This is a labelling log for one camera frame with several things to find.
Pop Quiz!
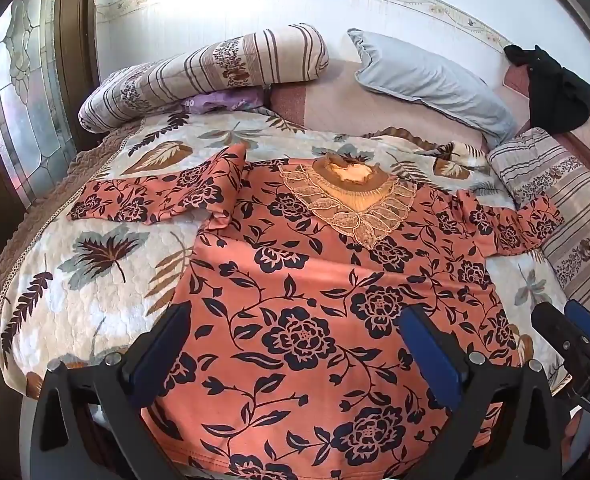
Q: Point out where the grey pillow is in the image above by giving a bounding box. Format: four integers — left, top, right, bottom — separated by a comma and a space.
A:
347, 28, 518, 149

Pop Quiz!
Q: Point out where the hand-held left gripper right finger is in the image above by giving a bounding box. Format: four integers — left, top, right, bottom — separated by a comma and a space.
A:
399, 304, 572, 480

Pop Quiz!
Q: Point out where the black garment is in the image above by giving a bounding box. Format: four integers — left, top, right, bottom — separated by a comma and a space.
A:
504, 44, 590, 135

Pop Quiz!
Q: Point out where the pink bed sheet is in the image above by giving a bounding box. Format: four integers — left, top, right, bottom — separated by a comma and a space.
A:
267, 57, 590, 186

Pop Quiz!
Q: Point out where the stained glass door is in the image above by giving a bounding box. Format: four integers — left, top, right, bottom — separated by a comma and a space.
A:
0, 0, 78, 202

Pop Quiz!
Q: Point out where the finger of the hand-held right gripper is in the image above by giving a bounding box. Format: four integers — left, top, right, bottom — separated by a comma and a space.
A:
564, 300, 590, 345
531, 302, 590, 377

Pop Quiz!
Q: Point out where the striped rolled bolster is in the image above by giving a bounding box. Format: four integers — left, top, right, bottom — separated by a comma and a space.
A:
77, 23, 330, 134

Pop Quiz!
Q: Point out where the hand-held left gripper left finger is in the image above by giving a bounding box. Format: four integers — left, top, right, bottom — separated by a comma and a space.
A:
30, 302, 193, 480

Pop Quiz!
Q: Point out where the orange floral shirt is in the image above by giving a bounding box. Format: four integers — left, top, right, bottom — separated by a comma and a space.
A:
67, 142, 564, 480

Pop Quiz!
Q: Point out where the purple cloth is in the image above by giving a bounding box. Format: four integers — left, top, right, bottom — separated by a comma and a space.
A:
182, 89, 266, 114

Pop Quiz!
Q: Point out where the striped floral pillow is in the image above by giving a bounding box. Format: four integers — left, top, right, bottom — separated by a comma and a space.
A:
487, 127, 590, 315

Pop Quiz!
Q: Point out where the leaf print blanket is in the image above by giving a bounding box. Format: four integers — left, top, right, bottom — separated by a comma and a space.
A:
0, 110, 573, 397

